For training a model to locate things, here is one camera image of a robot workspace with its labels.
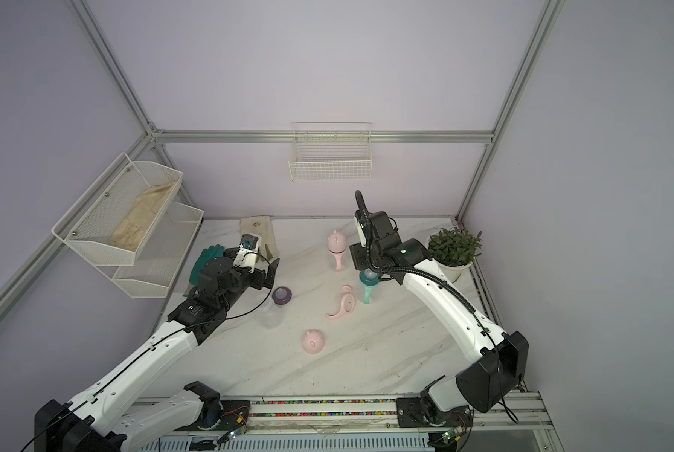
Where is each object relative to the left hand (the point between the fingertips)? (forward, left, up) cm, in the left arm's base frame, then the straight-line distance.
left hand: (260, 257), depth 78 cm
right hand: (+2, -30, 0) cm, 30 cm away
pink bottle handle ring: (+10, -21, -13) cm, 27 cm away
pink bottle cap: (+12, -21, -7) cm, 25 cm away
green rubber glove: (+17, +30, -22) cm, 41 cm away
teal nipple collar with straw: (0, -31, -10) cm, 33 cm away
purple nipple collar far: (0, -2, -21) cm, 21 cm away
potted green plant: (+7, -58, -6) cm, 59 cm away
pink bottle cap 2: (-17, -15, -20) cm, 30 cm away
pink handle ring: (-3, -25, -23) cm, 34 cm away
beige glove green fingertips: (+32, +11, -22) cm, 41 cm away
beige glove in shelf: (+14, +35, +6) cm, 38 cm away
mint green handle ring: (-3, -31, -14) cm, 34 cm away
